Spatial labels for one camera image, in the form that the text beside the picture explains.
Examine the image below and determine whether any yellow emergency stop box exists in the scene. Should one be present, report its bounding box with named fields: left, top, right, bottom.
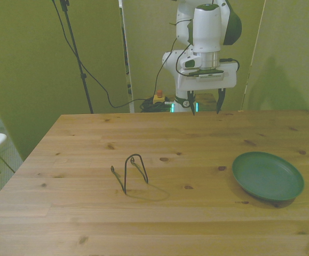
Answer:
left=153, top=90, right=167, bottom=105

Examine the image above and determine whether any black thin camera stand pole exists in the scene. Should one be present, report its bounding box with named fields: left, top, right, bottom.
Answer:
left=59, top=0, right=94, bottom=114

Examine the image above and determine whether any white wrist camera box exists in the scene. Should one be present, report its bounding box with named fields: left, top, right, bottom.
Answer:
left=188, top=69, right=226, bottom=82

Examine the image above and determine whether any dark green round plate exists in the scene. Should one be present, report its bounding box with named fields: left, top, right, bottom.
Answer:
left=232, top=151, right=305, bottom=202

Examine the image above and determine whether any black robot wrist cable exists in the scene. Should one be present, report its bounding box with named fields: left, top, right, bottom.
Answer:
left=154, top=37, right=178, bottom=98

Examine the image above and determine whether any pale room divider panel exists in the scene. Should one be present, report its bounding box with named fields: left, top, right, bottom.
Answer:
left=243, top=0, right=309, bottom=118

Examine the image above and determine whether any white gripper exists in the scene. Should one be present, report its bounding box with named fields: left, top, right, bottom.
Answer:
left=177, top=62, right=237, bottom=116

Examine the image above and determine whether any black wire plate rack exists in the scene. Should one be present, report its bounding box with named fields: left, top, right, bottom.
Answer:
left=110, top=153, right=149, bottom=194

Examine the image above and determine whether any black stand camera cable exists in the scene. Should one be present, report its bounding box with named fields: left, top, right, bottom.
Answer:
left=51, top=0, right=147, bottom=109

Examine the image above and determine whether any black coiled cable bundle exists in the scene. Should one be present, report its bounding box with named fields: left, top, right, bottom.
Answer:
left=139, top=97, right=175, bottom=113

